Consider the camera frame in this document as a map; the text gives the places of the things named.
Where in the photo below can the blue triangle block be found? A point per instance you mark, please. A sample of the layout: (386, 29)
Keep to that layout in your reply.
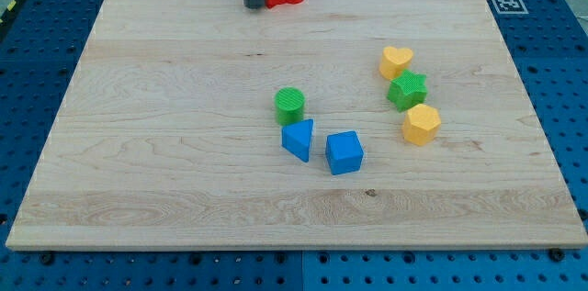
(296, 138)

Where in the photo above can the green cylinder block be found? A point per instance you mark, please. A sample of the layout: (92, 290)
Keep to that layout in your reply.
(289, 104)

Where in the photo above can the blue cube block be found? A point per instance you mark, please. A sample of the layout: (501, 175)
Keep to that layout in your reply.
(344, 152)

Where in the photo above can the yellow heart block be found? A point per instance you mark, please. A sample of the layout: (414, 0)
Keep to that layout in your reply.
(394, 61)

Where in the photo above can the green star block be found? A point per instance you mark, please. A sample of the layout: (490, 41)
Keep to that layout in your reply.
(407, 90)

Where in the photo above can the wooden board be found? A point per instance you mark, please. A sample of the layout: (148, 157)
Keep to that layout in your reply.
(167, 140)

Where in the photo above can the yellow hexagon block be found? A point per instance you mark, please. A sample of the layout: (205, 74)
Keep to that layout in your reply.
(421, 124)

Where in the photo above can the white fiducial marker tag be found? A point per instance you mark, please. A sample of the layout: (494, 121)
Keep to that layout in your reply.
(510, 7)

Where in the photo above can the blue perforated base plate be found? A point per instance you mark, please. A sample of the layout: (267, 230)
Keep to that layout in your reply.
(38, 56)

